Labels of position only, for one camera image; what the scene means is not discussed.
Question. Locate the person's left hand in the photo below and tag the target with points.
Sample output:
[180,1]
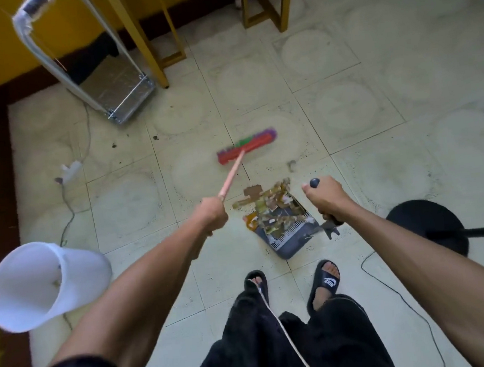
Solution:
[211,215]

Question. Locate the person's right hand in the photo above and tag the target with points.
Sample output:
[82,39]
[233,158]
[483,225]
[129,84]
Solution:
[328,200]

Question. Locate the person's left fingers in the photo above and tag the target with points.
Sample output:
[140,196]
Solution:
[224,215]

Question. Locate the person's right thumb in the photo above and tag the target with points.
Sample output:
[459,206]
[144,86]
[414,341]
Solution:
[311,188]

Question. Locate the person's left forearm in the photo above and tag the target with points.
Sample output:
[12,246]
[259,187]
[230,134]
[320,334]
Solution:
[160,271]

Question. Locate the person's right forearm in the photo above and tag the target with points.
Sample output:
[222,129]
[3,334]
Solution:
[404,254]

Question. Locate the pile of paper scraps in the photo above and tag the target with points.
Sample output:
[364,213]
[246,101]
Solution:
[273,212]

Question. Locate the black left slipper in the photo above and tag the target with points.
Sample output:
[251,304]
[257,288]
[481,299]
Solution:
[260,279]

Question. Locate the black slipper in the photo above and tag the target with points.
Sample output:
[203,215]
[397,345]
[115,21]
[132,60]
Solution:
[260,279]
[331,283]

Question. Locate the black right slipper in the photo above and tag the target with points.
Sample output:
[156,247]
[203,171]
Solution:
[331,283]

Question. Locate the black round fan stand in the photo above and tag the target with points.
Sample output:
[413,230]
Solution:
[431,219]

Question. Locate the black trousers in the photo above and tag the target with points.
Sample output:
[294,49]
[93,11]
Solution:
[336,344]

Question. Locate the white power strip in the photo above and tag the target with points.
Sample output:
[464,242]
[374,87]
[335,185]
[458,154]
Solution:
[70,171]

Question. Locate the metal platform trolley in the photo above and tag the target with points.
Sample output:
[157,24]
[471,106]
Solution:
[122,88]

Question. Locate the yellow metal table leg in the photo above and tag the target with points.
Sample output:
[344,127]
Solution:
[140,41]

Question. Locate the white plastic bucket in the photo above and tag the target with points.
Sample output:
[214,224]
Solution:
[41,284]

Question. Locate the yellow metal leg frame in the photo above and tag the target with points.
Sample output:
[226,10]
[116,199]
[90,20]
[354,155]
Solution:
[279,4]

